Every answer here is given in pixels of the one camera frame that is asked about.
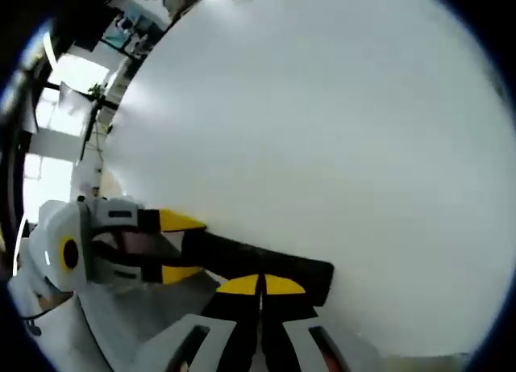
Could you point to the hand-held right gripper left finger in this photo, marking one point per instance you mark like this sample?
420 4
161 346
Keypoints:
201 339

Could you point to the black remote control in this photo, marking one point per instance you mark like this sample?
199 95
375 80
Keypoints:
250 259

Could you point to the small green plant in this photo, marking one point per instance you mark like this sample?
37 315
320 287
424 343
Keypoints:
97 90

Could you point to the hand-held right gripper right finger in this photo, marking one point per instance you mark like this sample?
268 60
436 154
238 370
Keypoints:
290 339

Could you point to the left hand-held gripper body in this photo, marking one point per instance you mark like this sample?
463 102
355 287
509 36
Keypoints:
52 235

